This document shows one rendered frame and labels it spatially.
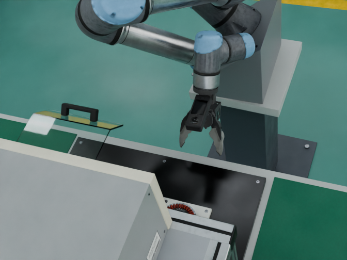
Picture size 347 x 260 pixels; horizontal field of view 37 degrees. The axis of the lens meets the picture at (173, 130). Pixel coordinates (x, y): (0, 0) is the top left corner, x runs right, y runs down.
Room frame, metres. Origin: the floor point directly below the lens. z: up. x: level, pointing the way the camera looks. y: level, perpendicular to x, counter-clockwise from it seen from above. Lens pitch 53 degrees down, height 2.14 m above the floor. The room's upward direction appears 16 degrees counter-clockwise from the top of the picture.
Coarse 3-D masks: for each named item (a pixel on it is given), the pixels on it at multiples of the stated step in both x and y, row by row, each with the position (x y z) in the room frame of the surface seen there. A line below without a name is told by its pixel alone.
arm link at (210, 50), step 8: (200, 32) 1.03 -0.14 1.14; (208, 32) 1.03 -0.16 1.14; (216, 32) 1.03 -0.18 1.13; (200, 40) 1.00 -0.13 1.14; (208, 40) 0.99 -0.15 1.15; (216, 40) 0.99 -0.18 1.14; (224, 40) 1.02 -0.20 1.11; (200, 48) 0.99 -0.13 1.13; (208, 48) 0.98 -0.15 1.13; (216, 48) 0.98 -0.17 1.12; (224, 48) 0.99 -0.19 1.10; (200, 56) 0.98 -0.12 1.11; (208, 56) 0.97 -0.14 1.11; (216, 56) 0.97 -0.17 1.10; (224, 56) 0.98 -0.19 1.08; (200, 64) 0.97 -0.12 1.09; (208, 64) 0.96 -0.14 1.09; (216, 64) 0.96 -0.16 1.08; (200, 72) 0.96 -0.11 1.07; (208, 72) 0.95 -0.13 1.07; (216, 72) 0.95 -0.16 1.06
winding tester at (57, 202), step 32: (0, 160) 0.65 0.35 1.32; (32, 160) 0.63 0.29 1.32; (64, 160) 0.61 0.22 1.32; (96, 160) 0.59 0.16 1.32; (0, 192) 0.58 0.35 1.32; (32, 192) 0.56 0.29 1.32; (64, 192) 0.54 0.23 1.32; (96, 192) 0.52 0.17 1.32; (128, 192) 0.50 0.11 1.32; (160, 192) 0.52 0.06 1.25; (0, 224) 0.51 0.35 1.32; (32, 224) 0.49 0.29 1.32; (64, 224) 0.47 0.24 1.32; (96, 224) 0.45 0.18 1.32; (128, 224) 0.44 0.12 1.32; (160, 224) 0.49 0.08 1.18; (0, 256) 0.44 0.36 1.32; (32, 256) 0.43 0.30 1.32; (64, 256) 0.41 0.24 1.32; (96, 256) 0.39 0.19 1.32; (128, 256) 0.40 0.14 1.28
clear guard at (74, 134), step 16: (48, 112) 1.00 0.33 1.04; (32, 128) 0.93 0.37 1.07; (48, 128) 0.92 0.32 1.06; (64, 128) 0.90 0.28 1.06; (80, 128) 0.89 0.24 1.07; (96, 128) 0.87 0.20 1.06; (112, 128) 0.86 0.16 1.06; (32, 144) 0.88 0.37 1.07; (48, 144) 0.86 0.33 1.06; (64, 144) 0.85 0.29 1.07; (80, 144) 0.83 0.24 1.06; (96, 144) 0.82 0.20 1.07
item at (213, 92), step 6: (198, 90) 0.94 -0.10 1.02; (204, 90) 0.93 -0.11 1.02; (210, 90) 0.93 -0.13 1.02; (216, 90) 0.94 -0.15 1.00; (216, 102) 0.96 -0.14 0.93; (210, 108) 0.92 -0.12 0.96; (216, 108) 0.92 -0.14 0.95; (210, 114) 0.89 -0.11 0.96; (216, 114) 0.94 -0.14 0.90; (210, 120) 0.89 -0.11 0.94; (204, 126) 0.88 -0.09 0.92
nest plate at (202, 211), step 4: (168, 200) 0.76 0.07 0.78; (172, 200) 0.76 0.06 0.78; (176, 200) 0.76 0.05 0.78; (168, 204) 0.75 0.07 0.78; (172, 204) 0.75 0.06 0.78; (188, 204) 0.73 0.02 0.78; (192, 204) 0.73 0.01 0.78; (196, 208) 0.71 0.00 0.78; (200, 208) 0.71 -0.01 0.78; (204, 208) 0.70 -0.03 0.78; (208, 208) 0.70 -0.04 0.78; (196, 212) 0.70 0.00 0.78; (200, 212) 0.70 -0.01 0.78; (204, 212) 0.69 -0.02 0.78; (208, 212) 0.69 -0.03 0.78; (200, 216) 0.68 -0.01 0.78; (204, 216) 0.68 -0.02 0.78; (208, 216) 0.68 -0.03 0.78
